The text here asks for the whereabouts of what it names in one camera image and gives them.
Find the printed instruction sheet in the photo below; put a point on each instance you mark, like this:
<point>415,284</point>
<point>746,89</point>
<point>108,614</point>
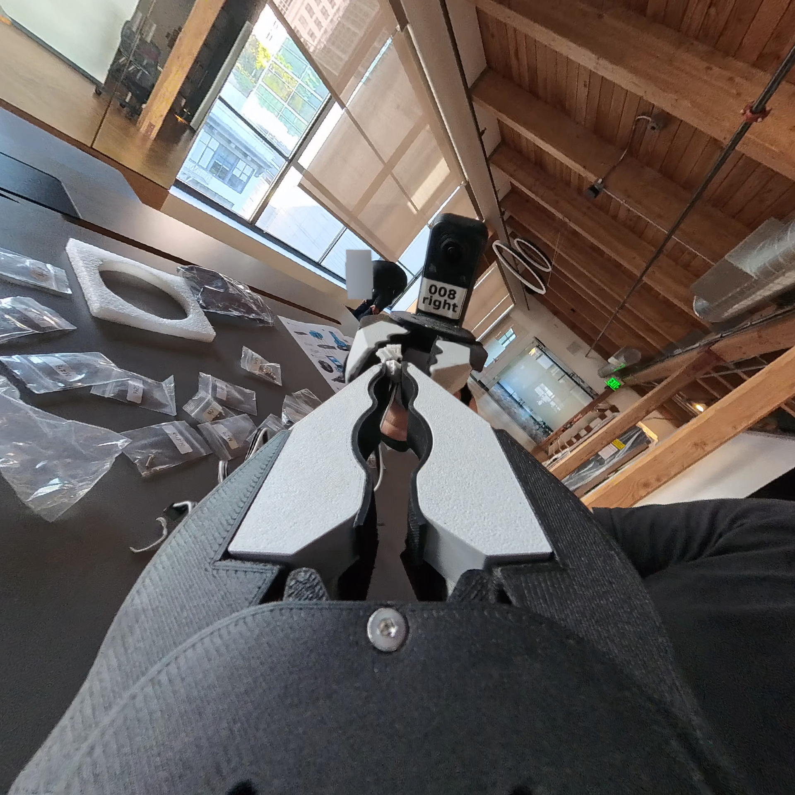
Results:
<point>310,348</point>

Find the pile of clear screw bags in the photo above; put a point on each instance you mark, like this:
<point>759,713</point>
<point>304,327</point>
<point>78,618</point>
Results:
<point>155,447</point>

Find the small clear screw bag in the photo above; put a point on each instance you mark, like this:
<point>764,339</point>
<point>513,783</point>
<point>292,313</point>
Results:
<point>31,273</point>
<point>31,320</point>

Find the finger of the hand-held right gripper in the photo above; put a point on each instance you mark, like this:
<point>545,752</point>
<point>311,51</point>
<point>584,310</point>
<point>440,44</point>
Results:
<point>453,363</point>
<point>366,341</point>

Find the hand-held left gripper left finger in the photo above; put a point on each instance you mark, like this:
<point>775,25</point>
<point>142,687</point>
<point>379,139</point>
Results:
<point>298,497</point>

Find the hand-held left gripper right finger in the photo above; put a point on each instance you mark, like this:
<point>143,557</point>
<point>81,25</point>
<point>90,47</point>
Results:
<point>484,497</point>

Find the dark grey desk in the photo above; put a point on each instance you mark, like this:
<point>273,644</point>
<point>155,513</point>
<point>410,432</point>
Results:
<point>93,590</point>

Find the person's dark clothing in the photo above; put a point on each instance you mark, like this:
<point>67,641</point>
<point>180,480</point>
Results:
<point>714,621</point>

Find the dark shiny plastic bag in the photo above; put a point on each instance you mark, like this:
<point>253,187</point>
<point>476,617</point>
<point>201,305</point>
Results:
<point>223,295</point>

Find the curved white plastic scrap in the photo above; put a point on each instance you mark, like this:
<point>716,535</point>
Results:
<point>152,543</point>

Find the black office chair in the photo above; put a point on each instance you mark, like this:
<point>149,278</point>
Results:
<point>133,68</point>

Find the dark office desk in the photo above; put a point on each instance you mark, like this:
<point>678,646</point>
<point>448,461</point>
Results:
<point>93,180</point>

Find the person's right hand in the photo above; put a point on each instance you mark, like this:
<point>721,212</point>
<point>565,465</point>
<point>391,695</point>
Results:
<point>394,422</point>

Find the white foam frame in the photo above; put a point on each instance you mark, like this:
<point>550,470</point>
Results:
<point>84,273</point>

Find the silver ventilation duct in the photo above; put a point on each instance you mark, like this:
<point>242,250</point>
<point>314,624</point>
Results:
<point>745,273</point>

